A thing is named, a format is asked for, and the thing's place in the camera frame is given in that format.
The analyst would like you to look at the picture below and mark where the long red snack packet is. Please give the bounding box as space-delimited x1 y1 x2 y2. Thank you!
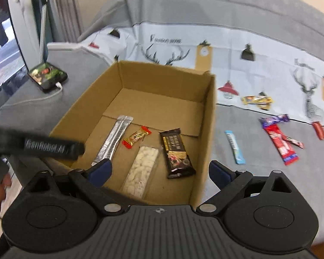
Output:
263 124 300 166

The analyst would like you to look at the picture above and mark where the dark brown chocolate bar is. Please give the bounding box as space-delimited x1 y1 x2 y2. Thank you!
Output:
159 128 197 179

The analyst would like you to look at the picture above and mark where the thin red snack packet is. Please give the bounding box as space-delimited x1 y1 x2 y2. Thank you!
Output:
282 135 305 149

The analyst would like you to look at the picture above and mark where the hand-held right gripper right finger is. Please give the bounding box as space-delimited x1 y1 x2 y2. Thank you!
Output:
196 160 295 218

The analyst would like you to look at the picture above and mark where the grey printed bed sheet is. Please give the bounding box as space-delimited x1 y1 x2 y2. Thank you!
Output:
0 0 324 246

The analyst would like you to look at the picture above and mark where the small red snack packet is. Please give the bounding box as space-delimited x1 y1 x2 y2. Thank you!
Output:
312 121 324 140

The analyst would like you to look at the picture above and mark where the striped grey pole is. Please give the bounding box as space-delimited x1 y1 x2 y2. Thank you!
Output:
37 0 49 65

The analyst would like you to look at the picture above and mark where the clear packet of white crackers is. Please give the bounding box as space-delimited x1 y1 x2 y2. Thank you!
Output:
120 146 160 198

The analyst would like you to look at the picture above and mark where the light blue stick packet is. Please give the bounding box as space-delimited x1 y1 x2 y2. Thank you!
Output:
225 130 246 164

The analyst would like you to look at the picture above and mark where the silver stick packet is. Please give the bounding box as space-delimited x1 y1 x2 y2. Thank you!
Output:
91 115 134 167

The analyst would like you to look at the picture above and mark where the grey curtain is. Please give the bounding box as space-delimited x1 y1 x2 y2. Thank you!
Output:
52 0 83 44

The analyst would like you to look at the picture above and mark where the purple snack packet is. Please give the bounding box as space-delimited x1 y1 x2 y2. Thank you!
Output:
259 114 290 128

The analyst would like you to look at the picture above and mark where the brown cardboard box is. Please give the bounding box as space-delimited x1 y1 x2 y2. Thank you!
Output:
49 61 218 211

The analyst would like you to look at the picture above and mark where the yellow snack packet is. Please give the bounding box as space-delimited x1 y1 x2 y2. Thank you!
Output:
241 94 273 111

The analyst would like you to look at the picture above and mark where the white window frame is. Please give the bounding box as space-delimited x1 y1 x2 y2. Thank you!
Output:
5 0 44 72

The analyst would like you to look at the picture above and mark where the white charging cable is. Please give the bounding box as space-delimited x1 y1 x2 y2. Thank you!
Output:
0 82 64 111

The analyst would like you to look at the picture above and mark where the red and gold snack packet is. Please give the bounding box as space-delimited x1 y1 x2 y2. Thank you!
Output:
122 126 152 149

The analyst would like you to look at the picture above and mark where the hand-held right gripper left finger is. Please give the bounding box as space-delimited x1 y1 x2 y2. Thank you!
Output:
24 159 127 216

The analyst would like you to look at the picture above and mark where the black smartphone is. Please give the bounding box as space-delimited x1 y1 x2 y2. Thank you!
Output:
27 62 68 93

